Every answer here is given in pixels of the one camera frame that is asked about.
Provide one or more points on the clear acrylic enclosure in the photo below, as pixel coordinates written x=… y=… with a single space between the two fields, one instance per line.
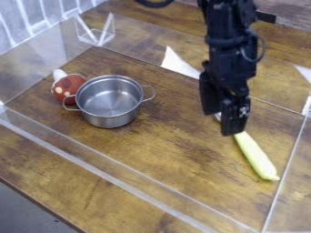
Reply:
x=164 y=175

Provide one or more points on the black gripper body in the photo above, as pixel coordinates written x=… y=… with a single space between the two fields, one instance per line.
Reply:
x=231 y=75

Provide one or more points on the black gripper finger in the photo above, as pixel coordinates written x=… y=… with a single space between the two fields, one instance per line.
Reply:
x=235 y=112
x=209 y=94

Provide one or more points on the small steel pot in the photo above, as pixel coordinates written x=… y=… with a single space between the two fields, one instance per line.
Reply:
x=109 y=100

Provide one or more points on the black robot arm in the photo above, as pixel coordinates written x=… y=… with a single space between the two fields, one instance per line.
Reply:
x=231 y=39

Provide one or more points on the green handled metal spoon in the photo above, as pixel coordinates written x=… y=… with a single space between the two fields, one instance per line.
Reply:
x=256 y=157

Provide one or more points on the black bar on table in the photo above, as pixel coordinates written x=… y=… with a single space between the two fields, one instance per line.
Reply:
x=265 y=17

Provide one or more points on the red toy mushroom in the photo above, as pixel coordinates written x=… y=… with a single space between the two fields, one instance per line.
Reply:
x=65 y=85

